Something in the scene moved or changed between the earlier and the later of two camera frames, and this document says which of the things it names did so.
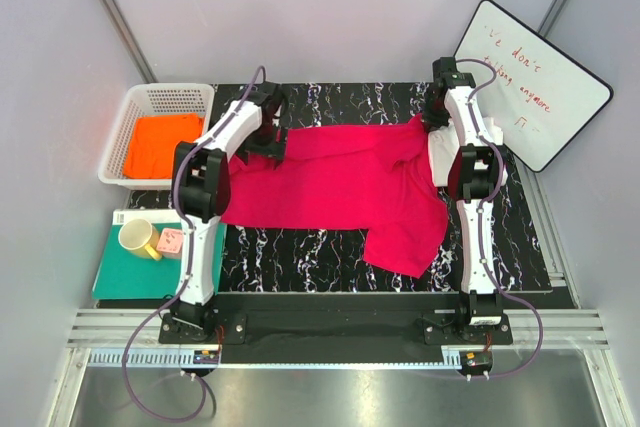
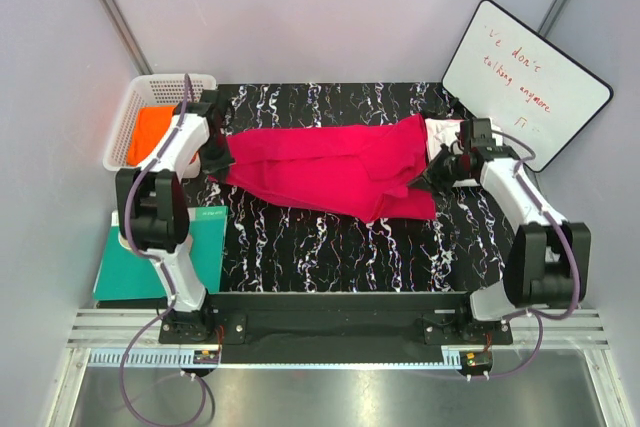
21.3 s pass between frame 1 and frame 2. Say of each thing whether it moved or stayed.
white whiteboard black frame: stayed
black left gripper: moved
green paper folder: stayed
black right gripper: moved
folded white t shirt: stayed
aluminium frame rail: stayed
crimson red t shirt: moved
